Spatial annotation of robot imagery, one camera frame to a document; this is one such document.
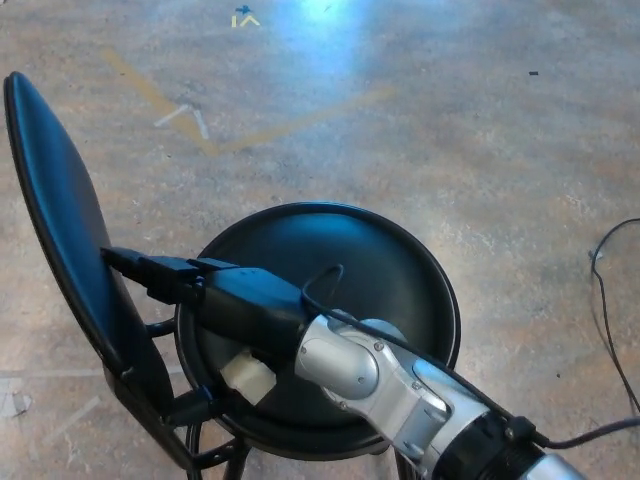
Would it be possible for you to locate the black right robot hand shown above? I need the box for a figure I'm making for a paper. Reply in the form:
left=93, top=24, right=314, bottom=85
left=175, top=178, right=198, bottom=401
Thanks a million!
left=99, top=246, right=315, bottom=407

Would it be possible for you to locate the round black chair seat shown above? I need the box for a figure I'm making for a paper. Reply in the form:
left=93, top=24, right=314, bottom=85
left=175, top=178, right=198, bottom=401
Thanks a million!
left=174, top=202, right=462, bottom=462

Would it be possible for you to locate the thin black floor cable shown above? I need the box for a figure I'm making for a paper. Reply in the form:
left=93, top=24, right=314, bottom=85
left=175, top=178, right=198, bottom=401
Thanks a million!
left=588, top=218, right=640, bottom=417

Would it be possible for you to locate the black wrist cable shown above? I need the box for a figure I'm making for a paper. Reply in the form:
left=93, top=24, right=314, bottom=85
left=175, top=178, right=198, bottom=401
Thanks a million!
left=299, top=263, right=640, bottom=450

